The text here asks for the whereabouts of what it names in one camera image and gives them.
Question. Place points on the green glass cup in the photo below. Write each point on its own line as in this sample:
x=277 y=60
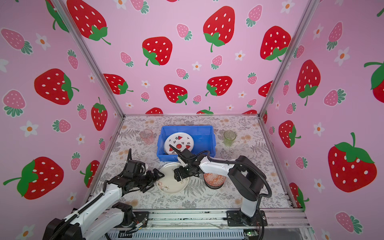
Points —
x=229 y=138

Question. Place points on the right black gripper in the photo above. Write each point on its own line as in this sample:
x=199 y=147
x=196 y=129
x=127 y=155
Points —
x=181 y=174

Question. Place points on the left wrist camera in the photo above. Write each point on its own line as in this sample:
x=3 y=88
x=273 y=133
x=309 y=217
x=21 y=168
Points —
x=134 y=169

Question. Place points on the white watermelon plate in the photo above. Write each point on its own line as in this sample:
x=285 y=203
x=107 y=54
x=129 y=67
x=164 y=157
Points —
x=180 y=141

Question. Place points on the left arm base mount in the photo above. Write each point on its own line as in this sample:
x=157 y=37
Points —
x=131 y=219

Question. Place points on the orange patterned upturned bowl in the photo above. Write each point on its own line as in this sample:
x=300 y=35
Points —
x=214 y=181

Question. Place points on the cream floral plate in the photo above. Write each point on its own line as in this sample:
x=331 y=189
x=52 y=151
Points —
x=168 y=184

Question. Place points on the blue plastic bin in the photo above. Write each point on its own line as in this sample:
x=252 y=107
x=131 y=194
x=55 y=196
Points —
x=193 y=138

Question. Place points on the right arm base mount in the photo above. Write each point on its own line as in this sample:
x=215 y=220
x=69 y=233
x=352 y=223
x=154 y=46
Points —
x=239 y=219

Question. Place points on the pink glass cup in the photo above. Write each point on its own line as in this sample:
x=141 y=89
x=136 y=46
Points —
x=147 y=136

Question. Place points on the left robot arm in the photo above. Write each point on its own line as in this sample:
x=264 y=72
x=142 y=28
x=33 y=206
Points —
x=104 y=211

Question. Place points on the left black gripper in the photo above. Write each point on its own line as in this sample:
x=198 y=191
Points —
x=157 y=176

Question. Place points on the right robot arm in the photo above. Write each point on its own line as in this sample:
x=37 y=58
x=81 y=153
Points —
x=247 y=178

